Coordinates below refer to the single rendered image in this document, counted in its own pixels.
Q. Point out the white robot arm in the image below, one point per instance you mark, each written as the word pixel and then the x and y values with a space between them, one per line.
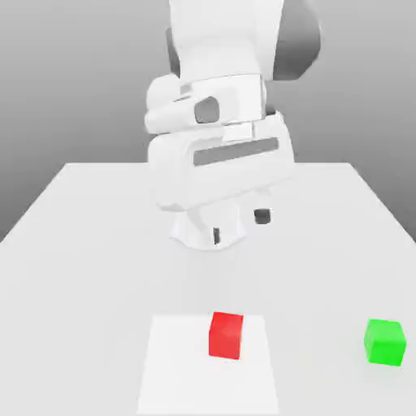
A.
pixel 221 45

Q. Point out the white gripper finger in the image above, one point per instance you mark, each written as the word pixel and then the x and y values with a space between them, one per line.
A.
pixel 216 235
pixel 262 216

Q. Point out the small green cube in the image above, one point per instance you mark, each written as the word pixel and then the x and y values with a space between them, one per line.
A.
pixel 385 343

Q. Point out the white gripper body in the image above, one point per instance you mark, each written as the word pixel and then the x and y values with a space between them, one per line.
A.
pixel 227 177

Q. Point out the small red cube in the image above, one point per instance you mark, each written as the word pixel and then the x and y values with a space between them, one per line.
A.
pixel 226 336

